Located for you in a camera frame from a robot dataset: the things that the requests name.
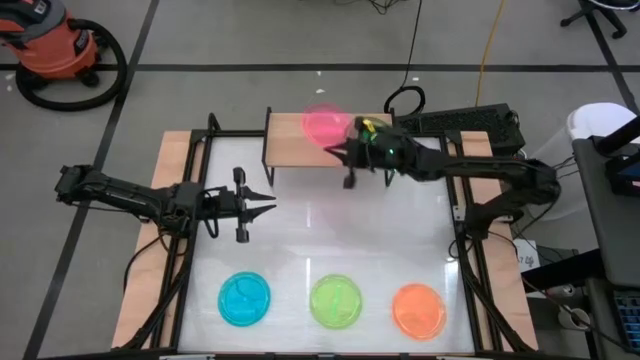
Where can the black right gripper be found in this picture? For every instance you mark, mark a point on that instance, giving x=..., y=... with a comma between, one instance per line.
x=370, y=152

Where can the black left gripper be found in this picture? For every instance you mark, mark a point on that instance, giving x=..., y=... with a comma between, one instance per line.
x=225, y=202

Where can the pink plastic plate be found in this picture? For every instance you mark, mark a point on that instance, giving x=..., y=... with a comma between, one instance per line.
x=322, y=125

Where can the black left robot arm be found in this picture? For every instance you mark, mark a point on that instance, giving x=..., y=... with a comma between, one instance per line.
x=125, y=192

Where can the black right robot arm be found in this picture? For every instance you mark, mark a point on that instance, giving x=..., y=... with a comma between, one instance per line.
x=500, y=170

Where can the wooden shelf with black legs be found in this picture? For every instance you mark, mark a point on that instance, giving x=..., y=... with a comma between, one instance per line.
x=290, y=145

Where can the blue plastic plate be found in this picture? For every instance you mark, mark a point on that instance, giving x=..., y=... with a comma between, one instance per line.
x=244, y=299

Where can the plywood base board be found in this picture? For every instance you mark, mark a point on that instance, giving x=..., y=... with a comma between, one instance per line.
x=170, y=160

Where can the black keyboard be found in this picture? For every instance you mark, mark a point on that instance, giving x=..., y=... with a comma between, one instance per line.
x=465, y=125

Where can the green plastic plate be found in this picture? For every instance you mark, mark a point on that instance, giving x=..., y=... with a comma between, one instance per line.
x=335, y=301

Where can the orange plastic plate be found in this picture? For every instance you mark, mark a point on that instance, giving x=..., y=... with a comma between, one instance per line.
x=419, y=312

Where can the orange shop vacuum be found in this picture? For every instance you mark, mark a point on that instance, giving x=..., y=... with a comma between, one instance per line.
x=120, y=60
x=50, y=45

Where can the white paper note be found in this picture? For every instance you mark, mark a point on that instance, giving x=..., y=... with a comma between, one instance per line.
x=527, y=255

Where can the white trash bin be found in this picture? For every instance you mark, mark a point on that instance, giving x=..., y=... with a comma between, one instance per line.
x=595, y=120

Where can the grey desk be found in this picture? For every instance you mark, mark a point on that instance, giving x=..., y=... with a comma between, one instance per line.
x=610, y=225

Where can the black device on desk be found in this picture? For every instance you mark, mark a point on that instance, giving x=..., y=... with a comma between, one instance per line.
x=622, y=175

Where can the white tape roll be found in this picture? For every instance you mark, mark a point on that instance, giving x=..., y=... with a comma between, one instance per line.
x=575, y=318

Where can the black office chair base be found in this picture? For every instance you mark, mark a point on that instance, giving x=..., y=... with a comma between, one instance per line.
x=600, y=17

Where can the blue-lit keyboard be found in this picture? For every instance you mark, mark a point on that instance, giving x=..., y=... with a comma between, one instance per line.
x=629, y=317

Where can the silver metal bracket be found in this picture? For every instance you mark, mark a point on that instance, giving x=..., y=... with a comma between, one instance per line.
x=457, y=206

